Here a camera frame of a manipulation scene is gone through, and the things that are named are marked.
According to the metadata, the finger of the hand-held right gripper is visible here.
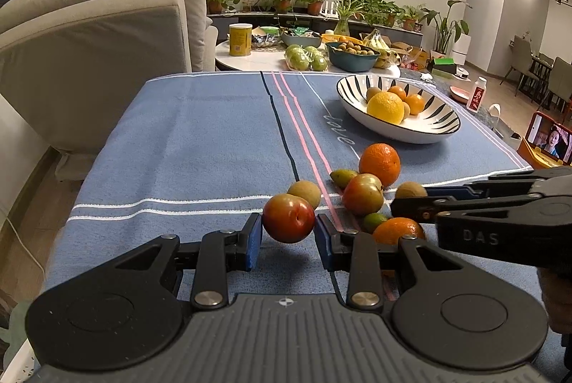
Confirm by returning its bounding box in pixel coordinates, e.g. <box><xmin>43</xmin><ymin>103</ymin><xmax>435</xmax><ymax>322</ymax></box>
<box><xmin>422</xmin><ymin>169</ymin><xmax>572</xmax><ymax>198</ymax></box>
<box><xmin>390</xmin><ymin>194</ymin><xmax>536</xmax><ymax>225</ymax></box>

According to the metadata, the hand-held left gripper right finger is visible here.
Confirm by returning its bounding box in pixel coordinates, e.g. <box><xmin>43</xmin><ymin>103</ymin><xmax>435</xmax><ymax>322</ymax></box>
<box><xmin>314</xmin><ymin>213</ymin><xmax>475</xmax><ymax>312</ymax></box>

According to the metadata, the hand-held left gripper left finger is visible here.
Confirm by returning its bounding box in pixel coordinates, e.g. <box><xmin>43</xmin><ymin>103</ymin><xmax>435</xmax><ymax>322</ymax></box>
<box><xmin>100</xmin><ymin>212</ymin><xmax>263</xmax><ymax>312</ymax></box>

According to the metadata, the small green lime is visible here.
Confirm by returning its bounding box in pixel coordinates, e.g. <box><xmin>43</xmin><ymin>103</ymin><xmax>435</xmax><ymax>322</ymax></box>
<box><xmin>361</xmin><ymin>212</ymin><xmax>389</xmax><ymax>234</ymax></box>

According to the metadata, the red apple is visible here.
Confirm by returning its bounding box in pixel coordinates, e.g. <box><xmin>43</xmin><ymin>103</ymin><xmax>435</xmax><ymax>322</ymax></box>
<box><xmin>342</xmin><ymin>173</ymin><xmax>385</xmax><ymax>216</ymax></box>
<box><xmin>262</xmin><ymin>194</ymin><xmax>316</xmax><ymax>244</ymax></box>

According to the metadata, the large pebbled orange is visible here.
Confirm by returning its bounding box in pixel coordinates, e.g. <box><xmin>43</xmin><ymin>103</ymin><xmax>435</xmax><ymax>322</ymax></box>
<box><xmin>359</xmin><ymin>143</ymin><xmax>401</xmax><ymax>188</ymax></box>

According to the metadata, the white black-striped bowl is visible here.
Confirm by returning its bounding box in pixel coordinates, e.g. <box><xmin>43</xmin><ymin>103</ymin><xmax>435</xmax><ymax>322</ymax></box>
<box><xmin>336</xmin><ymin>75</ymin><xmax>462</xmax><ymax>145</ymax></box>

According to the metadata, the elongated green mango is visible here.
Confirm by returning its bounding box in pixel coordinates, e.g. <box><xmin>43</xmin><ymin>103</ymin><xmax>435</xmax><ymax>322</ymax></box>
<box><xmin>330</xmin><ymin>169</ymin><xmax>359</xmax><ymax>189</ymax></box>

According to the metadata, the yellow lemon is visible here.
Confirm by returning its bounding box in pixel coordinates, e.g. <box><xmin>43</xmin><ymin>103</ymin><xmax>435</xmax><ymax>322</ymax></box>
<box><xmin>366</xmin><ymin>91</ymin><xmax>405</xmax><ymax>125</ymax></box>

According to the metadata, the person's right hand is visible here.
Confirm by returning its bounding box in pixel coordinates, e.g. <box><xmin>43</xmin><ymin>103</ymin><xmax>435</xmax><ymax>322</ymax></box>
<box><xmin>538</xmin><ymin>267</ymin><xmax>572</xmax><ymax>337</ymax></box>

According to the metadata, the dark speckled round table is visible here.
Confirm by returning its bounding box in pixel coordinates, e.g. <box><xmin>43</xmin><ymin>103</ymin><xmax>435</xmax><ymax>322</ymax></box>
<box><xmin>400</xmin><ymin>68</ymin><xmax>521</xmax><ymax>143</ymax></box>

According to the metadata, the white paper bag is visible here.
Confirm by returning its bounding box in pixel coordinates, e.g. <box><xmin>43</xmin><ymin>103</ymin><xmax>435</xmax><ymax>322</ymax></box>
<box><xmin>485</xmin><ymin>104</ymin><xmax>521</xmax><ymax>140</ymax></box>

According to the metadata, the orange yellow stand box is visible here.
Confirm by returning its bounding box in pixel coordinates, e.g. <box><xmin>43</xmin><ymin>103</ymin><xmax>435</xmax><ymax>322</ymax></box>
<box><xmin>527</xmin><ymin>137</ymin><xmax>568</xmax><ymax>169</ymax></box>

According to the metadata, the white bottle red label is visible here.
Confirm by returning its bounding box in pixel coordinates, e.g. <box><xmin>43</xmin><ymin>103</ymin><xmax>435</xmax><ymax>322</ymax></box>
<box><xmin>466</xmin><ymin>77</ymin><xmax>489</xmax><ymax>112</ymax></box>

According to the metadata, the tablet with video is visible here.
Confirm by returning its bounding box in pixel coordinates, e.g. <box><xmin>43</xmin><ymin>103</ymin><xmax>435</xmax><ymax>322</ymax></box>
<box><xmin>527</xmin><ymin>111</ymin><xmax>572</xmax><ymax>165</ymax></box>

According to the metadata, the green box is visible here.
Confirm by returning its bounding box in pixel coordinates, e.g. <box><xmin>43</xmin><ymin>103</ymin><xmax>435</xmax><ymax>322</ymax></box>
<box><xmin>431</xmin><ymin>57</ymin><xmax>457</xmax><ymax>78</ymax></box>

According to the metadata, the blue striped tablecloth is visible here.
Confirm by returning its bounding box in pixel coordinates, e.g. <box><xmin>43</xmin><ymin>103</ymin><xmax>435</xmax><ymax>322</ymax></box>
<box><xmin>45</xmin><ymin>70</ymin><xmax>543</xmax><ymax>308</ymax></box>

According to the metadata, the open cardboard box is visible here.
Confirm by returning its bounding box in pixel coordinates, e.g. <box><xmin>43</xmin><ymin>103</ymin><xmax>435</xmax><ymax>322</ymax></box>
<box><xmin>389</xmin><ymin>37</ymin><xmax>432</xmax><ymax>71</ymax></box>

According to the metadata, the white air purifier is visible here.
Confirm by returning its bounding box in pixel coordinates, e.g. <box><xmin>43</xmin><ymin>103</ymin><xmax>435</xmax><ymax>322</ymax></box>
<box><xmin>449</xmin><ymin>35</ymin><xmax>472</xmax><ymax>64</ymax></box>

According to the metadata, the grey dining chair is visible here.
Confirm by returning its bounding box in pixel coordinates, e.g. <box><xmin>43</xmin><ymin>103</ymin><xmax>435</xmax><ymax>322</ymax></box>
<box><xmin>538</xmin><ymin>57</ymin><xmax>572</xmax><ymax>111</ymax></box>
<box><xmin>500</xmin><ymin>35</ymin><xmax>537</xmax><ymax>91</ymax></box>

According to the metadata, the tall leafy potted plant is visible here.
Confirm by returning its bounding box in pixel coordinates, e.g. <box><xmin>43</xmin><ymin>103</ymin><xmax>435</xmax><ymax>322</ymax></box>
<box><xmin>420</xmin><ymin>0</ymin><xmax>470</xmax><ymax>55</ymax></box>

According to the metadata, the teal bowl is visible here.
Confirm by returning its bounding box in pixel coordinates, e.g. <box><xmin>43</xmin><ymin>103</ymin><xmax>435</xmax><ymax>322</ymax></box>
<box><xmin>325</xmin><ymin>41</ymin><xmax>381</xmax><ymax>72</ymax></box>

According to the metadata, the bunch of bananas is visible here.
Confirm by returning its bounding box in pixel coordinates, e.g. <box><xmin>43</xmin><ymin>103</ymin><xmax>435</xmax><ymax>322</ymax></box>
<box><xmin>361</xmin><ymin>29</ymin><xmax>400</xmax><ymax>69</ymax></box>

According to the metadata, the pile of brown longans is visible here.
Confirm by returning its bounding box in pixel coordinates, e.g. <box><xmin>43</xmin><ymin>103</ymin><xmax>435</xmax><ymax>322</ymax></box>
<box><xmin>331</xmin><ymin>43</ymin><xmax>376</xmax><ymax>53</ymax></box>

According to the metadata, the white round coffee table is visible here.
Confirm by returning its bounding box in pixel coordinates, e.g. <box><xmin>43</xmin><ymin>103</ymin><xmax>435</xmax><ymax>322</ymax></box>
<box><xmin>214</xmin><ymin>37</ymin><xmax>403</xmax><ymax>78</ymax></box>

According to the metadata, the wrapped tray of green apples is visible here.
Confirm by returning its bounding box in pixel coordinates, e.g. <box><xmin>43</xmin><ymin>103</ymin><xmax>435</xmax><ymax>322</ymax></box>
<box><xmin>285</xmin><ymin>44</ymin><xmax>329</xmax><ymax>73</ymax></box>

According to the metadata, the orange plastic basket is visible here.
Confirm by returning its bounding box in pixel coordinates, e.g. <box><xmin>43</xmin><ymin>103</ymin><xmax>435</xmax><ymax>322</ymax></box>
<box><xmin>321</xmin><ymin>32</ymin><xmax>364</xmax><ymax>45</ymax></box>

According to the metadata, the glass vase with grass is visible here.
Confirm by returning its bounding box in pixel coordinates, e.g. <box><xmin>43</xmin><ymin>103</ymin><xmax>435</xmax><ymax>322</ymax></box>
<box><xmin>331</xmin><ymin>0</ymin><xmax>371</xmax><ymax>35</ymax></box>

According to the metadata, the teal rectangular container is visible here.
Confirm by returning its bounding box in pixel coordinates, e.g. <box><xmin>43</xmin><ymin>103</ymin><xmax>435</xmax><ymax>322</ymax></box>
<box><xmin>280</xmin><ymin>29</ymin><xmax>323</xmax><ymax>48</ymax></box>

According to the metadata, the yellow can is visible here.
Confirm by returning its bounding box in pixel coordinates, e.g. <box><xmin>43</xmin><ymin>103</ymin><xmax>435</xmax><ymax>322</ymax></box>
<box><xmin>229</xmin><ymin>23</ymin><xmax>253</xmax><ymax>57</ymax></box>

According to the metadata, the pile of snack packets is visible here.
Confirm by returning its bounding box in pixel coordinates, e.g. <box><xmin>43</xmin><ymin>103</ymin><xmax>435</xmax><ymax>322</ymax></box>
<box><xmin>250</xmin><ymin>30</ymin><xmax>287</xmax><ymax>51</ymax></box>

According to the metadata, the grey television console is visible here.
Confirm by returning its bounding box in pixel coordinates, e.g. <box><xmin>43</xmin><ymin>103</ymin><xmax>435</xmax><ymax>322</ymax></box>
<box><xmin>206</xmin><ymin>10</ymin><xmax>423</xmax><ymax>49</ymax></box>

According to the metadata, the beige sofa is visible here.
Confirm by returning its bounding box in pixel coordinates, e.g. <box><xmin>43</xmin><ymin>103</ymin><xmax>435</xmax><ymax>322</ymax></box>
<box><xmin>0</xmin><ymin>0</ymin><xmax>220</xmax><ymax>183</ymax></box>

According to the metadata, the white cable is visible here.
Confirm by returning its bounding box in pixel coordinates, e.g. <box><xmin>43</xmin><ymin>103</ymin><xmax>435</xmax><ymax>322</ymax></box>
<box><xmin>0</xmin><ymin>204</ymin><xmax>48</xmax><ymax>277</ymax></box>

